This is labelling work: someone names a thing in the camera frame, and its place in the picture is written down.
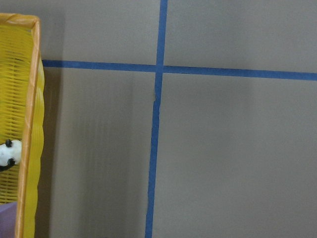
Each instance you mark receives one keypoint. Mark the yellow woven plastic basket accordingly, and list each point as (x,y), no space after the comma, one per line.
(22,111)

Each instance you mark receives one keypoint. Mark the panda toy figure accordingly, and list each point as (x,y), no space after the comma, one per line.
(10,154)

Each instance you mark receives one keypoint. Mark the purple foam block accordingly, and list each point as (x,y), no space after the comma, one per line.
(7,220)

